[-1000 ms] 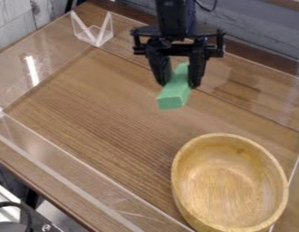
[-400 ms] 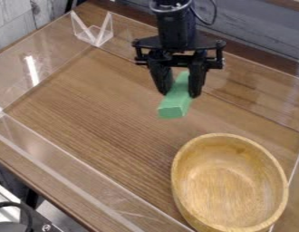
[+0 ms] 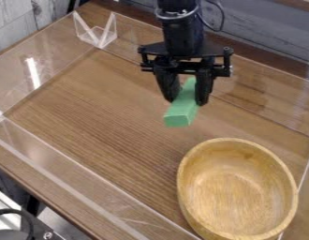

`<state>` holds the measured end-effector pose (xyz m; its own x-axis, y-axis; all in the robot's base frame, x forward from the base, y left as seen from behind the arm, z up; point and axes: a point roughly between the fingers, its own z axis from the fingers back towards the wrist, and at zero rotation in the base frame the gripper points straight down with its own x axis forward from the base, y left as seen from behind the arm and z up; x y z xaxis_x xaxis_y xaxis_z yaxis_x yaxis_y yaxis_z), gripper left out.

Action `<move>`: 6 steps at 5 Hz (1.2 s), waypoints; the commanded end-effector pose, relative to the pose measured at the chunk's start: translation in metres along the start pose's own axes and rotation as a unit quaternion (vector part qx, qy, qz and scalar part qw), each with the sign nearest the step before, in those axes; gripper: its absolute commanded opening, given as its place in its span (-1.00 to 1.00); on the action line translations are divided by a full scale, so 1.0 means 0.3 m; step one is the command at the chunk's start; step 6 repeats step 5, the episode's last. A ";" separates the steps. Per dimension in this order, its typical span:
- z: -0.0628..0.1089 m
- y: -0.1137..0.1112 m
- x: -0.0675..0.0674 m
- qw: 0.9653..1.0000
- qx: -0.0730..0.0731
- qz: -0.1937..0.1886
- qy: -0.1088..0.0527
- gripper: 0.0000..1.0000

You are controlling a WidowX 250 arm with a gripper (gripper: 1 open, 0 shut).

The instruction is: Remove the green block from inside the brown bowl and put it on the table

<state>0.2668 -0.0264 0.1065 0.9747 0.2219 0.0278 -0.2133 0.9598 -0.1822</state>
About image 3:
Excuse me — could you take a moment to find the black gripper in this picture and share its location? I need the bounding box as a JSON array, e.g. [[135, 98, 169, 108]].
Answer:
[[137, 8, 234, 106]]

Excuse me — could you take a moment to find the green rectangular block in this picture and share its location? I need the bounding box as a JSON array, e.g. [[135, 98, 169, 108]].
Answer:
[[164, 77, 199, 128]]

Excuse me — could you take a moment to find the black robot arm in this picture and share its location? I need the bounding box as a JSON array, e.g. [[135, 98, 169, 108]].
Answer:
[[137, 0, 234, 106]]

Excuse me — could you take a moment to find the brown wooden bowl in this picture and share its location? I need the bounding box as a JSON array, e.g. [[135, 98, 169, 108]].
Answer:
[[176, 138, 298, 240]]

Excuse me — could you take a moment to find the clear acrylic corner bracket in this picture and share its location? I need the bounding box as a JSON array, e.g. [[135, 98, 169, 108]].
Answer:
[[72, 11, 117, 49]]

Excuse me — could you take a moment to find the black metal mount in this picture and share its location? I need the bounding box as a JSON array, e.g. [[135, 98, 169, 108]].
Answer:
[[21, 208, 67, 240]]

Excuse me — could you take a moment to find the black cable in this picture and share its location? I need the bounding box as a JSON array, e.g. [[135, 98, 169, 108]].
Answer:
[[0, 208, 36, 240]]

